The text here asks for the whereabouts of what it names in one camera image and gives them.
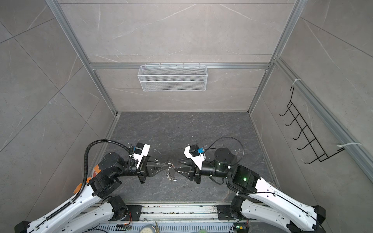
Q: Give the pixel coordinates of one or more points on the black wire hook rack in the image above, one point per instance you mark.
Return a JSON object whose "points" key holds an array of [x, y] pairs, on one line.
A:
{"points": [[306, 132]]}

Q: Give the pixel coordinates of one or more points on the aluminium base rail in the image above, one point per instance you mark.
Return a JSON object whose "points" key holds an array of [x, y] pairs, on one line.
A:
{"points": [[169, 218]]}

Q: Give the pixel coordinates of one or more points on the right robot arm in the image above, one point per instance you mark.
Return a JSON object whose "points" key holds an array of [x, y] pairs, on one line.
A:
{"points": [[255, 197]]}

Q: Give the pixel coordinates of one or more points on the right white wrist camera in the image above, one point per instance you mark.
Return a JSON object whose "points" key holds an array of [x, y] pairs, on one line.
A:
{"points": [[196, 154]]}

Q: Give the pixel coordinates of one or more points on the white wire mesh basket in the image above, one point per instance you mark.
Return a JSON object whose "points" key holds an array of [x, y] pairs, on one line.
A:
{"points": [[168, 78]]}

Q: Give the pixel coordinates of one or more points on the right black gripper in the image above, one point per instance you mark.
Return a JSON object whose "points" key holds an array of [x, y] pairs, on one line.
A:
{"points": [[192, 171]]}

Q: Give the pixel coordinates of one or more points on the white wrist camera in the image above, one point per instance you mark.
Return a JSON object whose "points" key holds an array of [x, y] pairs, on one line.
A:
{"points": [[139, 151], [196, 154]]}

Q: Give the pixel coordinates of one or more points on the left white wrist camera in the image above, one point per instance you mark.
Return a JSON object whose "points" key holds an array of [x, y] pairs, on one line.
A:
{"points": [[139, 151]]}

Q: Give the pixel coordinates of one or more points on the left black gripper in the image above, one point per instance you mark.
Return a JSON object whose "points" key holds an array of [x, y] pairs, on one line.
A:
{"points": [[148, 168]]}

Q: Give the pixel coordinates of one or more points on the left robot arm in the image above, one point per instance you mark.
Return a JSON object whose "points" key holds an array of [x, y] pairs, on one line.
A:
{"points": [[93, 203]]}

